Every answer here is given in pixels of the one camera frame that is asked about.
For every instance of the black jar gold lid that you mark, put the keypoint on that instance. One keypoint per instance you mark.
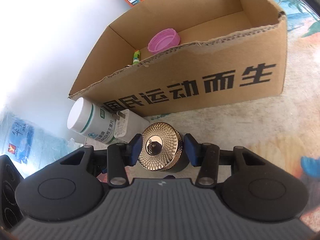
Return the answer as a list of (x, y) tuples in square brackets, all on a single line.
[(162, 149)]

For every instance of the large brown cardboard box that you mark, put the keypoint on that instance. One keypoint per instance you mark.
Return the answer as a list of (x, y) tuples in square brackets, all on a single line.
[(230, 51)]

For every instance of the pink plastic lid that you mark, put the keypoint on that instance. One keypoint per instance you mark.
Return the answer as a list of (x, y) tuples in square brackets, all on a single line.
[(164, 40)]

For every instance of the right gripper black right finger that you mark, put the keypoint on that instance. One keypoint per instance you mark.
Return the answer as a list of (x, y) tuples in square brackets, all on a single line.
[(206, 156)]

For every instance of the white supplement bottle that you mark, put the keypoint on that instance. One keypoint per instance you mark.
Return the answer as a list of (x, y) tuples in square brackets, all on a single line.
[(91, 121)]

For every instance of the white USB charger plug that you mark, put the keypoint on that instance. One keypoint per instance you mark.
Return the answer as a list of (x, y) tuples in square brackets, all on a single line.
[(128, 124)]

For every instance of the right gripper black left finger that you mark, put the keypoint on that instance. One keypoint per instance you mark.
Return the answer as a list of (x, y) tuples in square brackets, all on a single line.
[(119, 156)]

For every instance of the small green glue stick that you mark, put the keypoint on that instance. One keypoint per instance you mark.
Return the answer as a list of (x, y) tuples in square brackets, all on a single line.
[(136, 57)]

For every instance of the blue water bottle pack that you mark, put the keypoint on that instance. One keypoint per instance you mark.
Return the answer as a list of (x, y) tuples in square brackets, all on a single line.
[(30, 147)]

